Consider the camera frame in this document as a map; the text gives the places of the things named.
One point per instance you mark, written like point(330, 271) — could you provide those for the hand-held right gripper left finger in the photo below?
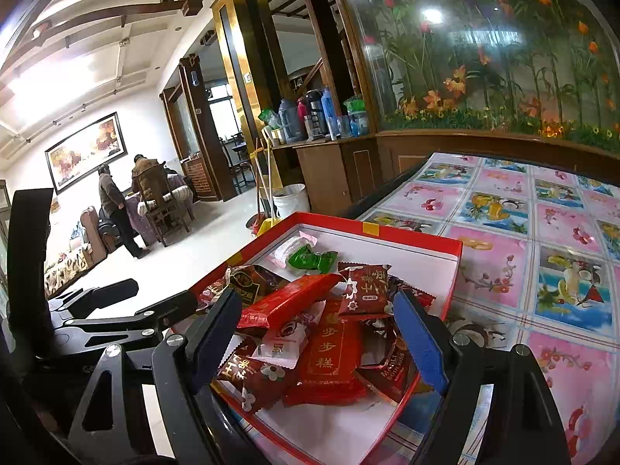
point(213, 344)

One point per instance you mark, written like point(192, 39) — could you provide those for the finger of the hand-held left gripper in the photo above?
point(169, 306)
point(114, 289)

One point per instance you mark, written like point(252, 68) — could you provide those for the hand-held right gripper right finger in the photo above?
point(421, 344)

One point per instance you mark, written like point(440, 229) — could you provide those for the shiny dark red snack packet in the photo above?
point(387, 368)

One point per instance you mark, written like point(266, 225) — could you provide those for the dark red flower-print snack packet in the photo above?
point(365, 290)
point(252, 373)
point(419, 296)

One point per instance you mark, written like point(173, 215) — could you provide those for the brown gold snack packet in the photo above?
point(247, 281)

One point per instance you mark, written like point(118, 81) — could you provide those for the pink white bear snack packet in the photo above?
point(286, 341)

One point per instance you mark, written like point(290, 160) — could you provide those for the red gold-print snack packet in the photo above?
point(286, 305)
point(329, 353)

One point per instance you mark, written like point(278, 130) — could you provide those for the white pink-edged snack packet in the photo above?
point(290, 248)

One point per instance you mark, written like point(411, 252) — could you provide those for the green snack packet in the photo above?
point(312, 259)

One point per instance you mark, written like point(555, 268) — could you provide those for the red cardboard box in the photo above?
point(319, 431)

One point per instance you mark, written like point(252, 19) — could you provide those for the patterned sofa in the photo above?
point(68, 266)

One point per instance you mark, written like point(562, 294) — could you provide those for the brown leather armchair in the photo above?
point(92, 232)

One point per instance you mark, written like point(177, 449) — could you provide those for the carved wooden chair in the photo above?
point(152, 193)

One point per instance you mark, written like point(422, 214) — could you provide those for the printed fruit tablecloth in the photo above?
point(508, 261)

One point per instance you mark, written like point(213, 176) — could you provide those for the red yellow dustpan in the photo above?
point(266, 226)

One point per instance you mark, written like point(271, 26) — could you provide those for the dark wooden dining chair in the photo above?
point(237, 164)

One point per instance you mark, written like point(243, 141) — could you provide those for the white bucket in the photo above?
point(290, 203)

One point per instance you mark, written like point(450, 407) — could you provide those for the wooden cabinet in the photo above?
point(329, 169)

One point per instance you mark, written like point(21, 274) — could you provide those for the green snack bag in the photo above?
point(266, 117)

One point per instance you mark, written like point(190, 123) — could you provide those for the grey-blue thermos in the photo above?
point(289, 123)

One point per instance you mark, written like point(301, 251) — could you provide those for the clear plastic cup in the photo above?
point(343, 127)

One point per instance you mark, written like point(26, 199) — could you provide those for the red thermos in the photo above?
point(301, 109)

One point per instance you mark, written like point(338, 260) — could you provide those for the black silver airpot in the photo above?
point(316, 116)

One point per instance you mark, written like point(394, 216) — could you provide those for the blue bottle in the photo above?
point(332, 111)

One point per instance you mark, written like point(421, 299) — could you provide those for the gold-trimmed wooden pillar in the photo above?
point(242, 58)

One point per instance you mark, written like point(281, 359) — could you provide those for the aquarium with flower backdrop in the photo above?
point(484, 58)

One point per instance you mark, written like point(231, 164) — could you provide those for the framed wall painting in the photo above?
point(85, 152)

